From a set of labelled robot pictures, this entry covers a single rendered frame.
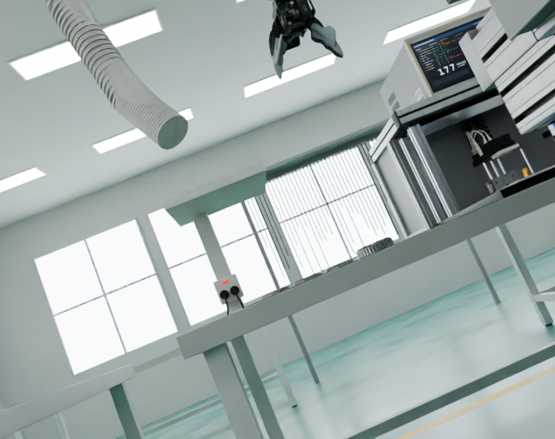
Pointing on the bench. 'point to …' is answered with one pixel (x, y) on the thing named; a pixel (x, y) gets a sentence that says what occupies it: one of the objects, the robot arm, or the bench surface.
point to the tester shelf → (429, 112)
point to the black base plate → (513, 190)
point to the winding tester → (410, 94)
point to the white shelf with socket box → (226, 285)
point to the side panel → (401, 193)
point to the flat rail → (462, 115)
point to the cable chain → (476, 124)
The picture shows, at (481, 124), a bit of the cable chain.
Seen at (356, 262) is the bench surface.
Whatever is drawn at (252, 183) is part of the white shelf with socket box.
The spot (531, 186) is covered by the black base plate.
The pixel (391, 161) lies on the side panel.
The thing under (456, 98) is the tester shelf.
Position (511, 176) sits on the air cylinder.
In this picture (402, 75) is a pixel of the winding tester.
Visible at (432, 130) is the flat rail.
